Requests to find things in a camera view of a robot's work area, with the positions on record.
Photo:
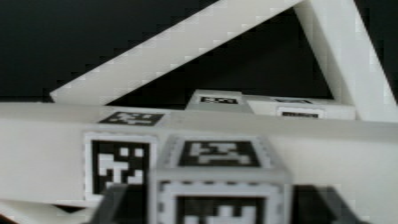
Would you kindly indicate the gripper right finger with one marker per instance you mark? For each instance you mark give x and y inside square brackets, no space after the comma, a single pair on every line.
[319,207]

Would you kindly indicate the white tagged cube nut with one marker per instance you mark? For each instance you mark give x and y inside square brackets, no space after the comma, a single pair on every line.
[218,182]

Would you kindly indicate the white chair seat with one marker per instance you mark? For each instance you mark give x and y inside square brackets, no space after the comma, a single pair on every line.
[223,20]

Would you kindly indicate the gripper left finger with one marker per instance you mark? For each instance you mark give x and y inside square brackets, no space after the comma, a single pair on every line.
[122,206]

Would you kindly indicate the white chair back frame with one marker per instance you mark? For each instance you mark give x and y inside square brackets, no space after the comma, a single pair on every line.
[76,148]

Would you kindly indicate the white tagged chair leg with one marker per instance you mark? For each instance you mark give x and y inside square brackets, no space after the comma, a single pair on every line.
[300,107]
[213,100]

